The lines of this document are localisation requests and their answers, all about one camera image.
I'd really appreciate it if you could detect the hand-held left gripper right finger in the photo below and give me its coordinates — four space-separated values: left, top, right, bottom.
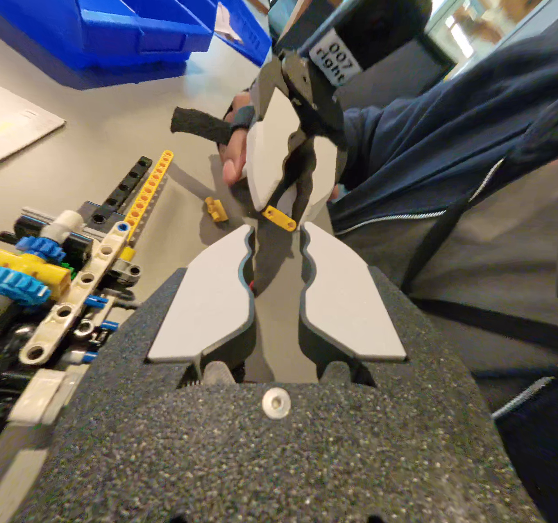
300 221 408 361

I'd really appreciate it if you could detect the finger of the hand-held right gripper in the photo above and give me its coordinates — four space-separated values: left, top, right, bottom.
245 88 302 212
296 136 348 228

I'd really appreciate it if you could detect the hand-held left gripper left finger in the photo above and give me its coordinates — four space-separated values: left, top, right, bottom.
147 224 256 364

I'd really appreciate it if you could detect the short yellow lego beam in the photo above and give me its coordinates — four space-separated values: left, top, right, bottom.
262 205 298 232

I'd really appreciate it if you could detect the small yellow lego brick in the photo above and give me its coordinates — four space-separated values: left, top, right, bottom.
205 197 229 223

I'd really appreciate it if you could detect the lego technic vehicle model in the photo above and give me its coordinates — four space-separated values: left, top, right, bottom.
0 150 175 428

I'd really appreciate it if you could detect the blue plastic parts bin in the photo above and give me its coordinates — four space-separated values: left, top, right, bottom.
0 0 214 92

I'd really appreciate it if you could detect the lego instruction booklet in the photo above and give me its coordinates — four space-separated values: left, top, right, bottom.
0 87 66 161

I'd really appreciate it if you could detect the person's right forearm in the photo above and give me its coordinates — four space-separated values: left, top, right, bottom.
340 21 558 192

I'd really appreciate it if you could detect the person's right hand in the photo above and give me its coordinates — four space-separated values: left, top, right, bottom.
221 91 262 186

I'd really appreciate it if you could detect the person's navy jacket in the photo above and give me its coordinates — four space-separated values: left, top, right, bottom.
327 156 558 523

